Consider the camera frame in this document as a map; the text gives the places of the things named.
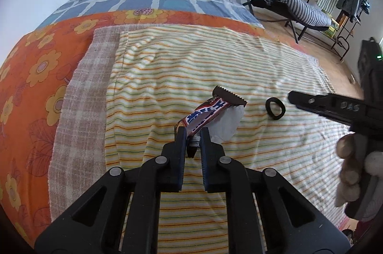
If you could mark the orange floral bed sheet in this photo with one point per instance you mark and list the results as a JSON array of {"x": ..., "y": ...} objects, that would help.
[{"x": 30, "y": 92}]

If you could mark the striped chair cushion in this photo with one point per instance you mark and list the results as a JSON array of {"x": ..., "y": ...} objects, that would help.
[{"x": 302, "y": 11}]

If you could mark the white paper piece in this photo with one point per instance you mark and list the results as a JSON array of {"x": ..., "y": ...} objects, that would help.
[{"x": 227, "y": 125}]

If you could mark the person's right hand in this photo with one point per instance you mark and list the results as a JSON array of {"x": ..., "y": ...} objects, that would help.
[{"x": 350, "y": 170}]

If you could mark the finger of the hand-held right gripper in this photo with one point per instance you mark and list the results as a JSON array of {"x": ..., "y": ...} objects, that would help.
[{"x": 329, "y": 106}]

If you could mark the striped yellow blanket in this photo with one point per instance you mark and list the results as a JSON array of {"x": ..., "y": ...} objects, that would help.
[{"x": 179, "y": 68}]

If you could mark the yellow green box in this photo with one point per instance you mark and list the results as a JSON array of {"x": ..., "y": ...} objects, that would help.
[{"x": 332, "y": 29}]

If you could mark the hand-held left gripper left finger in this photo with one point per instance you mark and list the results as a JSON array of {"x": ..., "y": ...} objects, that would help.
[{"x": 181, "y": 152}]

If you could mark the black metal rack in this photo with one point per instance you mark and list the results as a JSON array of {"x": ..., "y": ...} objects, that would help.
[{"x": 347, "y": 44}]

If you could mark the beige plaid cloth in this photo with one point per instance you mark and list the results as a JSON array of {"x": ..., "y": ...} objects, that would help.
[{"x": 77, "y": 110}]

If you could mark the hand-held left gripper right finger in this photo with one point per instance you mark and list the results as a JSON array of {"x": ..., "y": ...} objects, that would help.
[{"x": 205, "y": 152}]

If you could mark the brown chocolate bar wrapper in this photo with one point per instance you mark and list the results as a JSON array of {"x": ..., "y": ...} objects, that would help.
[{"x": 206, "y": 115}]

